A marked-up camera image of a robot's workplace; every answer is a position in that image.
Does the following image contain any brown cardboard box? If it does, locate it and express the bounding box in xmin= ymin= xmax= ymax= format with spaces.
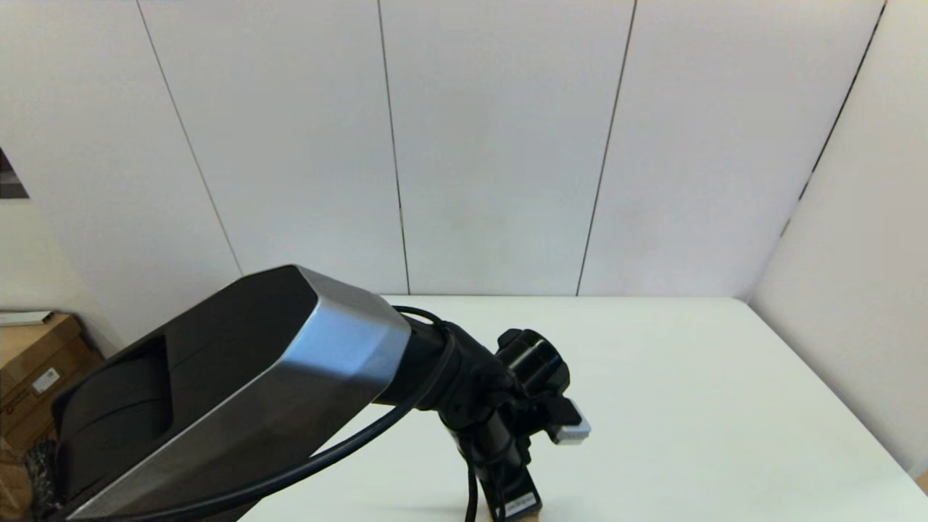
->
xmin=0 ymin=313 xmax=102 ymax=436
xmin=0 ymin=435 xmax=55 ymax=522
xmin=0 ymin=377 xmax=88 ymax=454

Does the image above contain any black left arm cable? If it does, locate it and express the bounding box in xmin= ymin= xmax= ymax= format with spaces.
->
xmin=94 ymin=304 xmax=508 ymax=522

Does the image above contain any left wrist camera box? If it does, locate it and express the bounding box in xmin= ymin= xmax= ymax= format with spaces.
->
xmin=547 ymin=399 xmax=592 ymax=444

